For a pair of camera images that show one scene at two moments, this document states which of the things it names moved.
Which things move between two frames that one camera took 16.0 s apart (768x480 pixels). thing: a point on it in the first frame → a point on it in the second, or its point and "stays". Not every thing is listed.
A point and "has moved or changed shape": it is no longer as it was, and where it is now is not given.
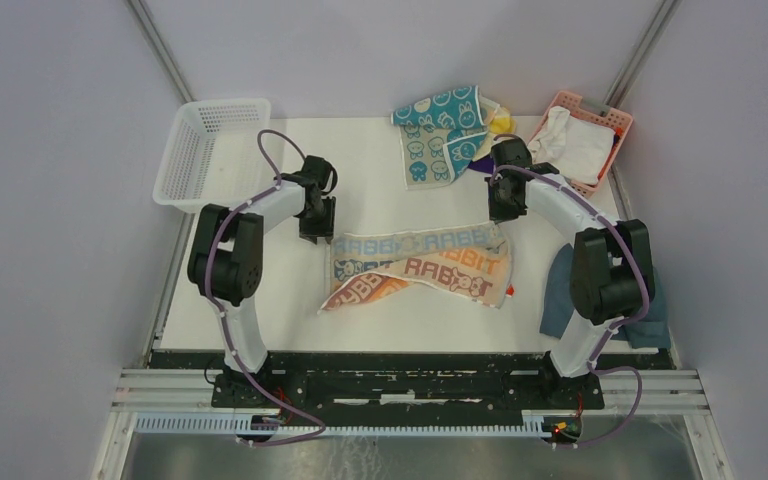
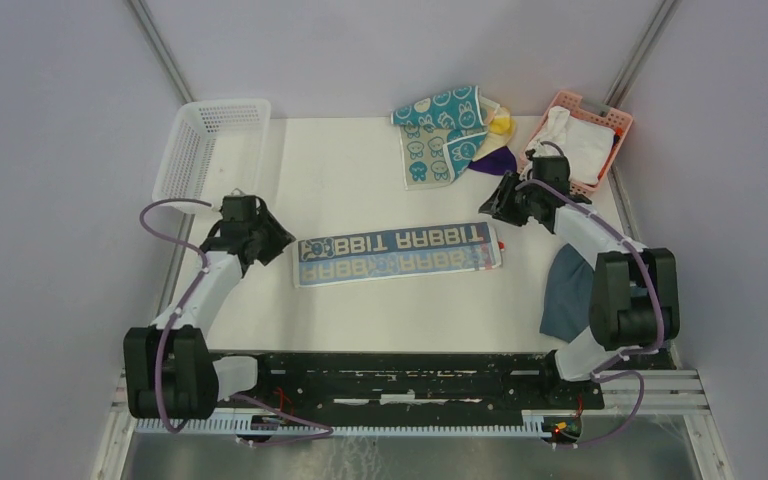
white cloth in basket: [578, 149] stays
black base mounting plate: [404, 380] stays
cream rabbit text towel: [472, 261] has moved or changed shape
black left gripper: [326, 229] → [280, 238]
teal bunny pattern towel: [442, 135] stays
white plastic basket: [212, 154] stays
